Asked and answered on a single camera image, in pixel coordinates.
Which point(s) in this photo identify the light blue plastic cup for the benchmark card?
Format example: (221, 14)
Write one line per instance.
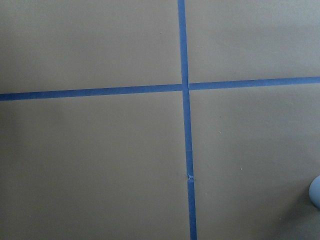
(314, 192)

